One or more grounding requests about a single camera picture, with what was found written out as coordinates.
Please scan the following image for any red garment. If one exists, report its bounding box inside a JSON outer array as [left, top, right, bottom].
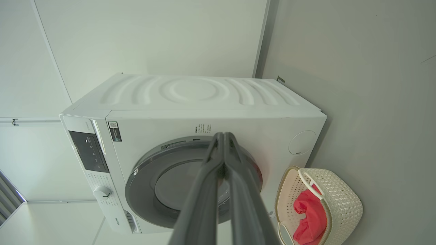
[[293, 185, 328, 245]]

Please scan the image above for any cream perforated laundry basket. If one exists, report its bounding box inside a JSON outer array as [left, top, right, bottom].
[[275, 166, 363, 245]]

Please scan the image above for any energy label sticker with QR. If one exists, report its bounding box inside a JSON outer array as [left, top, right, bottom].
[[108, 121, 122, 142]]

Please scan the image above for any white front-load washing machine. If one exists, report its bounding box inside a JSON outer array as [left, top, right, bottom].
[[60, 72, 327, 235]]

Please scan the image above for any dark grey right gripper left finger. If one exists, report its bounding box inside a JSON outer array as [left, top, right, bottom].
[[169, 132, 225, 245]]

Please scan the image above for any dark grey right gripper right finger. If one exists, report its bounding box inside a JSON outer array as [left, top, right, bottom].
[[223, 132, 282, 245]]

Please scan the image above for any round washing machine glass door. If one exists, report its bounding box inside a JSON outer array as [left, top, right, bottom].
[[125, 136, 263, 229]]

